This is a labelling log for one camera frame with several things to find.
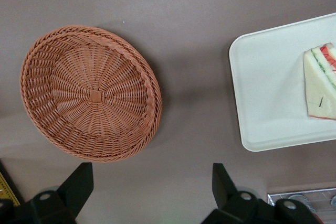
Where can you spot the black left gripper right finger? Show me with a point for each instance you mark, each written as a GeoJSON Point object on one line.
{"type": "Point", "coordinates": [223, 190]}

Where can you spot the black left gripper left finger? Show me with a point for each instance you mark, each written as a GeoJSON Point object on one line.
{"type": "Point", "coordinates": [76, 190]}

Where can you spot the triangular sandwich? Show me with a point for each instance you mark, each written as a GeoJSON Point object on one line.
{"type": "Point", "coordinates": [317, 90]}

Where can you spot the round brown wicker basket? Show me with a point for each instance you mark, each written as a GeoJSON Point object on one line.
{"type": "Point", "coordinates": [90, 95]}

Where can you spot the cream rectangular tray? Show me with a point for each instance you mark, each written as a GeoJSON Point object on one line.
{"type": "Point", "coordinates": [262, 90]}

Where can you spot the clear acrylic bottle rack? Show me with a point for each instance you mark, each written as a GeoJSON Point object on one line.
{"type": "Point", "coordinates": [315, 195]}

